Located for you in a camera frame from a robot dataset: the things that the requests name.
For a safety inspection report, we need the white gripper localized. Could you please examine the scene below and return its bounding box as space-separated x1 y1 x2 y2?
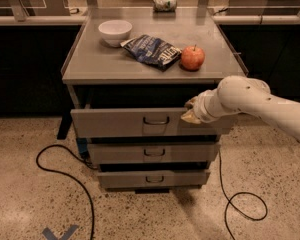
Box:
180 89 239 125

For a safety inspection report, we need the grey top drawer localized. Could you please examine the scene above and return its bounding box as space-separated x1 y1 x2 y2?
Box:
70 107 238 139

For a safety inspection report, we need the grey drawer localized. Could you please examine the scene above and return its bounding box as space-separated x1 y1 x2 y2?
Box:
70 107 238 139
97 169 210 189
88 142 220 165

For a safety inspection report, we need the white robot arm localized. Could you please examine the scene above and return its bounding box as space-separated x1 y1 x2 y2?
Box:
181 76 300 142

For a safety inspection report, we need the grey metal drawer cabinet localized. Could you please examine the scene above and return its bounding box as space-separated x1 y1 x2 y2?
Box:
60 6 249 194

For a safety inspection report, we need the grey middle drawer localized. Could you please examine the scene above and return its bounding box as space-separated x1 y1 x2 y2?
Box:
88 142 220 165

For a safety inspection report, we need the grey bottom drawer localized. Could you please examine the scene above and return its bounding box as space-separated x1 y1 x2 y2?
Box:
97 169 210 189

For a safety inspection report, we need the red apple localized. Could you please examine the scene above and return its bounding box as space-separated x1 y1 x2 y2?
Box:
181 45 205 71

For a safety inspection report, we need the blue chip bag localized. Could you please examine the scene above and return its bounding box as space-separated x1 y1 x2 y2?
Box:
121 34 181 71

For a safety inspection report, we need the white ceramic bowl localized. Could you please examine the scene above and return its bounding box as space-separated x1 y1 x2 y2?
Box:
98 20 132 47

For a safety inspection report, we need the blue box beside cabinet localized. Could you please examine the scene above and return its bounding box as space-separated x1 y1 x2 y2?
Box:
76 138 89 159

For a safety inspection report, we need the black cable right floor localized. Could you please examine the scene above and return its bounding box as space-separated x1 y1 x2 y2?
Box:
218 149 268 240

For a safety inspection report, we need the black cable floor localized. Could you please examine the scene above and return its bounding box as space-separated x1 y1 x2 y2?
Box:
218 149 268 240
35 143 98 240

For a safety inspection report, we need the black cable left floor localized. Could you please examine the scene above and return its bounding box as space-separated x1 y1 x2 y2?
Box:
35 143 98 240

